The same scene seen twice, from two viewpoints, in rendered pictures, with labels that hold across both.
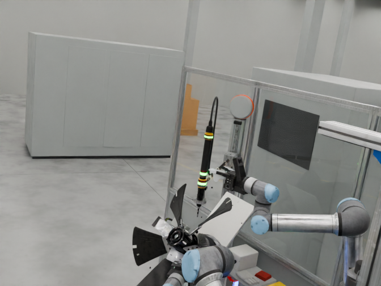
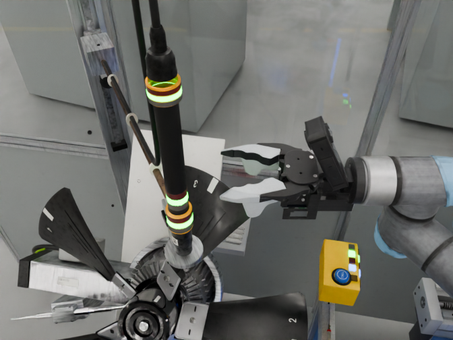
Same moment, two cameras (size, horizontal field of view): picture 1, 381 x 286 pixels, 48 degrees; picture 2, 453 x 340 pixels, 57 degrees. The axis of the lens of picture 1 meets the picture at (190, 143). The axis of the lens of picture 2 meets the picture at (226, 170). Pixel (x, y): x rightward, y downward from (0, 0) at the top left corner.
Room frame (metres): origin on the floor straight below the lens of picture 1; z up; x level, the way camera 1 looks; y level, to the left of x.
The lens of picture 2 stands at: (1.70, 0.15, 2.09)
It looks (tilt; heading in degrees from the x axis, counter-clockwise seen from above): 44 degrees down; 318
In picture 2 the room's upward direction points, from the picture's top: straight up
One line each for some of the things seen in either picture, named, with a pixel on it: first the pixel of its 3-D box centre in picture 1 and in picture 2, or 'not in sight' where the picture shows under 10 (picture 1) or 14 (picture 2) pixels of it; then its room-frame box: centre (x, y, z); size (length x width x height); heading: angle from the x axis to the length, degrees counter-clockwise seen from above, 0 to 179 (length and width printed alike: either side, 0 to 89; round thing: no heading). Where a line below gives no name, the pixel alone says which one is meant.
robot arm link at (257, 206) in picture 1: (261, 213); (410, 229); (1.81, -0.36, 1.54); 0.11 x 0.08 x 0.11; 169
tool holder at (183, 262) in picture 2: (200, 192); (180, 232); (2.08, -0.09, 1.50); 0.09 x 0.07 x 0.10; 163
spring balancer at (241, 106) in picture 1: (241, 106); not in sight; (2.76, -0.30, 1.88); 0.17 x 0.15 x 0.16; 38
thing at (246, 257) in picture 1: (240, 256); not in sight; (2.58, -0.43, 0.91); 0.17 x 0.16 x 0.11; 128
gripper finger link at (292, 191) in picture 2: (225, 173); (284, 187); (1.94, -0.19, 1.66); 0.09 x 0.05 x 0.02; 69
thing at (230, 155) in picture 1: (230, 159); (99, 52); (2.67, -0.27, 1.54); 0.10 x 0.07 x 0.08; 163
